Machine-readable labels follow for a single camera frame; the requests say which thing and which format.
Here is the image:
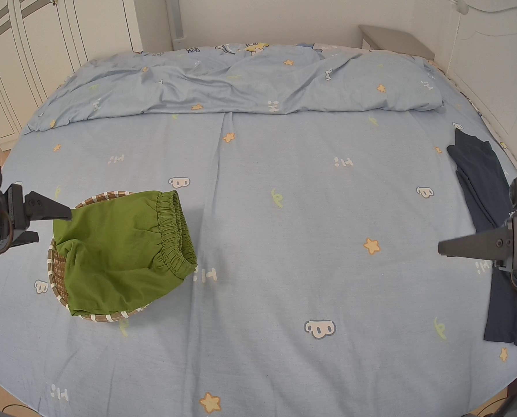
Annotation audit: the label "grey bedside table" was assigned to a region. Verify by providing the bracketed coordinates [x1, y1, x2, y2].
[358, 24, 436, 60]

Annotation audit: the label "pale blue quilt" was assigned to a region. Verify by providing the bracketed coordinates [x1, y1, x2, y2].
[22, 41, 445, 135]

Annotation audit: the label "green shorts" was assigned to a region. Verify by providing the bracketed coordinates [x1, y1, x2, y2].
[52, 189, 198, 317]

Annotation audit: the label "dark blue T-shirt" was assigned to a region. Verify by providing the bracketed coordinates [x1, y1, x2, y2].
[446, 128, 517, 350]

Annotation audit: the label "white upright pipe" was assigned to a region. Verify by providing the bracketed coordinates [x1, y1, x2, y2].
[161, 0, 186, 50]

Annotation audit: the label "white wardrobe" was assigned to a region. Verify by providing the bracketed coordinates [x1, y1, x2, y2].
[0, 0, 144, 152]

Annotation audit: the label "round woven basket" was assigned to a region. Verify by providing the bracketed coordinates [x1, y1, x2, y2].
[46, 189, 156, 324]

